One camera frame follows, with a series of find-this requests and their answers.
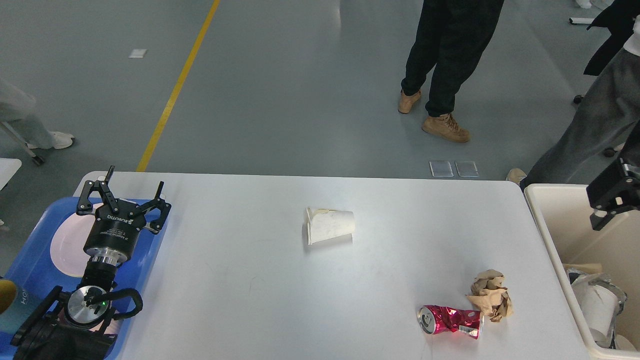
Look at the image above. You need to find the brown paper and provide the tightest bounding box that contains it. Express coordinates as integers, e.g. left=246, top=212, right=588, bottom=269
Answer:
left=466, top=269, right=514, bottom=322

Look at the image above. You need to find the beige plastic bin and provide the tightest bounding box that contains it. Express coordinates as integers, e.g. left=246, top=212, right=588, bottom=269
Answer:
left=525, top=184, right=640, bottom=360

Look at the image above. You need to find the person in black clothes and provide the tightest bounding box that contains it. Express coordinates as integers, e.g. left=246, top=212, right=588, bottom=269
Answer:
left=397, top=0, right=504, bottom=143

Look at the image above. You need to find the crushed white paper cup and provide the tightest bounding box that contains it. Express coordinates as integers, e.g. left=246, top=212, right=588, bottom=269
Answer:
left=306, top=207, right=355, bottom=246

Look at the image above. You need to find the brown paper bag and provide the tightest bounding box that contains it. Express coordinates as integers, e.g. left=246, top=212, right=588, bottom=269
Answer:
left=562, top=263, right=605, bottom=275

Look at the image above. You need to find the metal floor plate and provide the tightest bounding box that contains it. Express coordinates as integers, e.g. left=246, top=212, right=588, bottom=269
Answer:
left=429, top=161, right=480, bottom=178

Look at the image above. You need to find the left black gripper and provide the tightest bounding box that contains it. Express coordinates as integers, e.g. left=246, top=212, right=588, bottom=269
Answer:
left=75, top=165, right=172, bottom=264

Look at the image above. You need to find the teal mug yellow inside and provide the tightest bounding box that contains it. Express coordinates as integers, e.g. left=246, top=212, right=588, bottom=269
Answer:
left=0, top=278, right=40, bottom=334

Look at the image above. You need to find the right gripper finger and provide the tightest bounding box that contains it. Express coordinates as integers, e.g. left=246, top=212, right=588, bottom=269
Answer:
left=586, top=159, right=640, bottom=231

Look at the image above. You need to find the wheeled stand leg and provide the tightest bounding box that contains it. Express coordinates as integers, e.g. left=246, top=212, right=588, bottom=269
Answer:
left=0, top=121, right=45, bottom=166

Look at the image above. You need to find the pink plate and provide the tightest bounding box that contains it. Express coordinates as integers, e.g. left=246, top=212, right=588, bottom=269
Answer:
left=50, top=213, right=95, bottom=278

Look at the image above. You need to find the person in light jeans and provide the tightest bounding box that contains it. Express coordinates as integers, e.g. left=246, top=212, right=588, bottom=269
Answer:
left=0, top=79, right=75, bottom=150

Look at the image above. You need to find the white table corner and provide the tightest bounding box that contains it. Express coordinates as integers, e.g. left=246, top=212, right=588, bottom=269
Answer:
left=0, top=157, right=23, bottom=191

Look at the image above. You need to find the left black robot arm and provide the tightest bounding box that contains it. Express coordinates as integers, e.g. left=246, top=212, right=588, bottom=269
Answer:
left=1, top=166, right=171, bottom=360

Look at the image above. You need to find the foil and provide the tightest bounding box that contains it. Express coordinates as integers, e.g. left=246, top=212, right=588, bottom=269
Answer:
left=566, top=273, right=627, bottom=349

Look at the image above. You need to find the crushed red soda can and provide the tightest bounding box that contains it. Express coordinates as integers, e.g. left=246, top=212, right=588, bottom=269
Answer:
left=417, top=304, right=483, bottom=340

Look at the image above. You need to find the black jacket at right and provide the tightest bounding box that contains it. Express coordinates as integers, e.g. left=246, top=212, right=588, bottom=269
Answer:
left=583, top=0, right=640, bottom=76

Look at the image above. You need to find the person in grey trousers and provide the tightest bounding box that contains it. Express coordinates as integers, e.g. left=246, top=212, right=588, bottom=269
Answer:
left=506, top=20, right=640, bottom=193

